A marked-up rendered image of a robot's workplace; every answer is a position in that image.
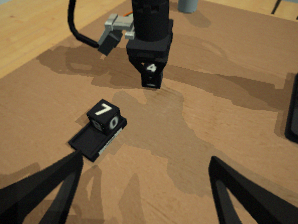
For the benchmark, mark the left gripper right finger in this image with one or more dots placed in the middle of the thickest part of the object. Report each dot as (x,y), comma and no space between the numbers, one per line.
(264,206)

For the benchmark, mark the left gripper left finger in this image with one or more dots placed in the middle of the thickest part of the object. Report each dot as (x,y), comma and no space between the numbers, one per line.
(20,198)

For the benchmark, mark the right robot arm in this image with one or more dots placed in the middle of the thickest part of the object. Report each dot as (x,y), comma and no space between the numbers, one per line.
(114,37)

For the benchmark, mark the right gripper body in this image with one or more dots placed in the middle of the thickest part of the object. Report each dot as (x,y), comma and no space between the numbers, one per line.
(147,31)

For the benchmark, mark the grey bottle with blue cap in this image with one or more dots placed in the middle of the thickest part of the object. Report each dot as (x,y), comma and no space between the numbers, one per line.
(187,6)

